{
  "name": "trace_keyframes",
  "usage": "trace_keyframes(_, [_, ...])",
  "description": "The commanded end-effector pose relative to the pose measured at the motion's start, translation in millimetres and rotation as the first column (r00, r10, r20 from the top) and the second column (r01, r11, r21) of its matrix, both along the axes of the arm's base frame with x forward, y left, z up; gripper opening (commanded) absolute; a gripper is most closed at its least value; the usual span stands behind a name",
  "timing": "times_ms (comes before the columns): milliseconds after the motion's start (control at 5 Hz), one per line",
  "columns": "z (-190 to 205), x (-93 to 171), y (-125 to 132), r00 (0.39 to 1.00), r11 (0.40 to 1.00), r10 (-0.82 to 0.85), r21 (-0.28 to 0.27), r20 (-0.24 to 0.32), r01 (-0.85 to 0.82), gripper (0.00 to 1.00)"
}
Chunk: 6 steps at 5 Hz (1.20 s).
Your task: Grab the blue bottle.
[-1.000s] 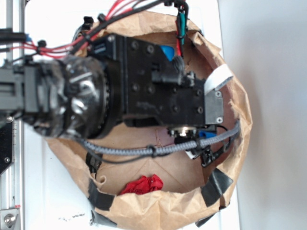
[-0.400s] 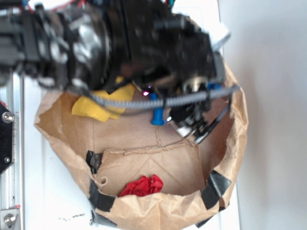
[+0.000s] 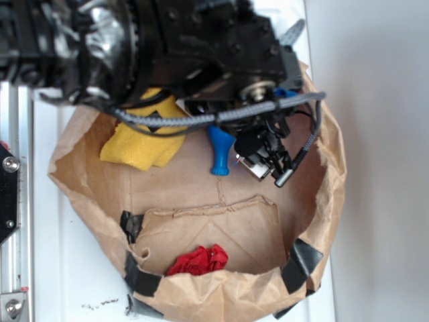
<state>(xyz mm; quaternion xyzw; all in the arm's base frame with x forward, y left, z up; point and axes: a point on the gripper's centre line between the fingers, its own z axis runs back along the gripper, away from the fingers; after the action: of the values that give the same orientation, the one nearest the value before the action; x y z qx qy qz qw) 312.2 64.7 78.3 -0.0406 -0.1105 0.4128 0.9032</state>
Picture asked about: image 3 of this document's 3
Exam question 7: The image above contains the black tape piece right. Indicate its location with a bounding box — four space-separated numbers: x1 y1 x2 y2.
271 238 324 320

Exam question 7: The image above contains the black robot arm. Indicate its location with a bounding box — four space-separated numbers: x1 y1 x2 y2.
1 1 303 136

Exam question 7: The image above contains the black tape piece inner left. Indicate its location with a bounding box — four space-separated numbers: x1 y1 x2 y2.
120 211 144 244

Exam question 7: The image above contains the crumpled red paper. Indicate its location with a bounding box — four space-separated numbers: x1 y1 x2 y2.
166 244 229 276

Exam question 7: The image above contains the black tape piece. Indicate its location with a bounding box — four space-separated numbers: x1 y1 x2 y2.
124 252 164 319
271 238 324 320
120 211 144 244

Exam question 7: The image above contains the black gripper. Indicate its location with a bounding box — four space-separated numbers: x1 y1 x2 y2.
133 1 303 134

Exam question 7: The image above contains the grey braided cable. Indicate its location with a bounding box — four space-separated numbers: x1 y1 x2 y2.
38 90 328 168

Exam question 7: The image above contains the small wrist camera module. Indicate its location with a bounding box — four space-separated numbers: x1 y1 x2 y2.
234 128 295 188

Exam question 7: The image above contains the aluminium frame rail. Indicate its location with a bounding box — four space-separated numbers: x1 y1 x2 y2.
1 82 34 321

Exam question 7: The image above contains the blue plastic bottle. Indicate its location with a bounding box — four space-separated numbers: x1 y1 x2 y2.
208 107 297 176

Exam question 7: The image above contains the black mounting bracket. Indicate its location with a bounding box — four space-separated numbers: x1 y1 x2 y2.
0 141 20 245

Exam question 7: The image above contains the brown paper bag tray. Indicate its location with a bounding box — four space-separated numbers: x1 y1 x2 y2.
48 60 347 322

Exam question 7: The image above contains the yellow cloth with hole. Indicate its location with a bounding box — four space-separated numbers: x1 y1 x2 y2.
100 88 186 171

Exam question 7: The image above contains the black tape piece lower left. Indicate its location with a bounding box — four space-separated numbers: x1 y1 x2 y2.
124 252 164 319

